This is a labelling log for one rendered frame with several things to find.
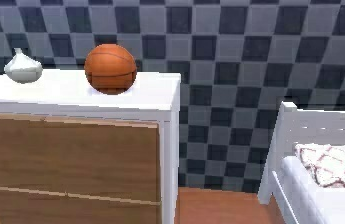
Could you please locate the white red patterned pillow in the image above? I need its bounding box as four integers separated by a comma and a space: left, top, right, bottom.
294, 143, 345, 190

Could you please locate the orange basketball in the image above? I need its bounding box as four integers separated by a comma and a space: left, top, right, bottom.
84, 43, 138, 96

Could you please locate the white wooden chest of drawers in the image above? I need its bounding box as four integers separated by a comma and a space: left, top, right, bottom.
0, 67, 182, 224

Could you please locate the white bed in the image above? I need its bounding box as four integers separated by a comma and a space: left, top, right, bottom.
257, 101, 345, 224

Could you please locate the white ceramic vase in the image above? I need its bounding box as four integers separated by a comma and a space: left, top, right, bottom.
3, 47, 44, 84

